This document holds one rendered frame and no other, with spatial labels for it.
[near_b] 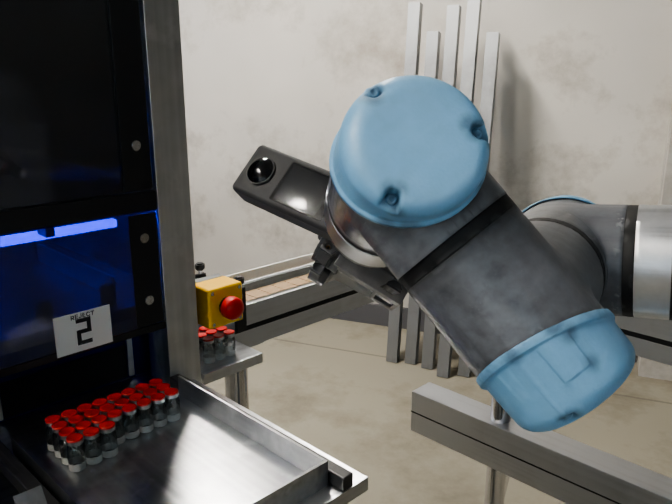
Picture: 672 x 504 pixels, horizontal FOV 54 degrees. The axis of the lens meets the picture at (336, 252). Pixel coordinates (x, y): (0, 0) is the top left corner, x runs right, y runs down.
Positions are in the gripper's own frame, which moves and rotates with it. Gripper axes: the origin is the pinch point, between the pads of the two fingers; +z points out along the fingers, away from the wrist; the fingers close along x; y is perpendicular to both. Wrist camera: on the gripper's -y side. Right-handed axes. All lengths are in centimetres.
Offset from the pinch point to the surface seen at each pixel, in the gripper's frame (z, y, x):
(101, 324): 35.4, -25.5, -21.3
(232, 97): 288, -111, 99
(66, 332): 32.1, -28.1, -24.6
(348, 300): 88, 4, 8
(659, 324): 58, 57, 32
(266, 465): 26.6, 6.0, -24.3
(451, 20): 202, -22, 156
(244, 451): 29.8, 2.5, -24.8
